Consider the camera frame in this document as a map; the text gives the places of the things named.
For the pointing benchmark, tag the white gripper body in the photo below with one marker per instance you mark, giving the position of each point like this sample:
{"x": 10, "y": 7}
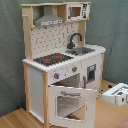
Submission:
{"x": 117, "y": 95}

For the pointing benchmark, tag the white oven door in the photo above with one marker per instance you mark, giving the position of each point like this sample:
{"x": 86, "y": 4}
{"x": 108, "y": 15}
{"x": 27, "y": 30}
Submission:
{"x": 63, "y": 101}

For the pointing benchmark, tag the wooden toy kitchen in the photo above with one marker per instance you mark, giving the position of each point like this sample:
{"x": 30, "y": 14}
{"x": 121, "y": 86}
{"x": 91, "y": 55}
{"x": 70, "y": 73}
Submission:
{"x": 45, "y": 40}

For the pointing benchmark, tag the white cabinet door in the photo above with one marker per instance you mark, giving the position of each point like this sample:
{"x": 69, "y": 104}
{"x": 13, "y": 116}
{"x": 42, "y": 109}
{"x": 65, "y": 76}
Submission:
{"x": 91, "y": 72}

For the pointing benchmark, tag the right red stove knob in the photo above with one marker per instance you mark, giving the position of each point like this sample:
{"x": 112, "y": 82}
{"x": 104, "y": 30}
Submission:
{"x": 74, "y": 69}

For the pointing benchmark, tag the red stove knob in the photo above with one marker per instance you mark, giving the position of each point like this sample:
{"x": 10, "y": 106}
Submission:
{"x": 56, "y": 76}
{"x": 74, "y": 69}

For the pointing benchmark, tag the grey toy sink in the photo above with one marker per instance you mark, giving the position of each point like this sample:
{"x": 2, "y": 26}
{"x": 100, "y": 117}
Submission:
{"x": 79, "y": 51}

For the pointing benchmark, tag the left red stove knob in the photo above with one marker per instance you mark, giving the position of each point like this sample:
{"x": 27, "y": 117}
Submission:
{"x": 56, "y": 76}

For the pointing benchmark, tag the black toy stovetop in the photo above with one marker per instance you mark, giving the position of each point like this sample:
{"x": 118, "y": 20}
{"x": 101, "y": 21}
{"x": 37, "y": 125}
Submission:
{"x": 52, "y": 59}

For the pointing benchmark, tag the toy microwave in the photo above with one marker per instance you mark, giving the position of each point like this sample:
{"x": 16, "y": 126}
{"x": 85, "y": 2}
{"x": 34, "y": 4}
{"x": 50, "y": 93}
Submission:
{"x": 77, "y": 11}

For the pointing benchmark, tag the grey range hood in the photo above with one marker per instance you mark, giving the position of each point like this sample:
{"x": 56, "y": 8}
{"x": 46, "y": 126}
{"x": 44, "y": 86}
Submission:
{"x": 48, "y": 18}

